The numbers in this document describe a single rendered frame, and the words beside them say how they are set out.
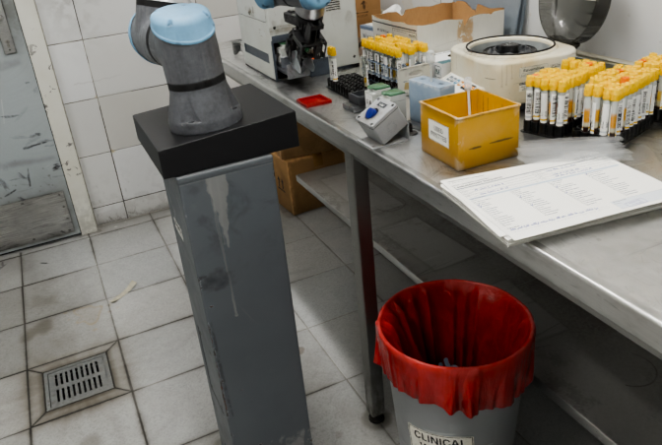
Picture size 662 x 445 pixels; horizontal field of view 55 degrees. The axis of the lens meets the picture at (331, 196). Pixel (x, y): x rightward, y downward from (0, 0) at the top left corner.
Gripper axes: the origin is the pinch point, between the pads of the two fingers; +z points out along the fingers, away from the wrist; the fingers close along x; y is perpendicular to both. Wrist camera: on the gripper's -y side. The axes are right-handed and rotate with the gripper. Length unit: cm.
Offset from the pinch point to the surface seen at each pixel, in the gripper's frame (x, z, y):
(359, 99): 1.4, -14.9, 29.4
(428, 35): 28.4, -16.7, 14.9
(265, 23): -4.4, -5.2, -14.5
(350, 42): 20.2, 1.8, -8.0
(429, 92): 7, -31, 45
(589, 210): 4, -48, 89
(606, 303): -8, -52, 104
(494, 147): 6, -36, 67
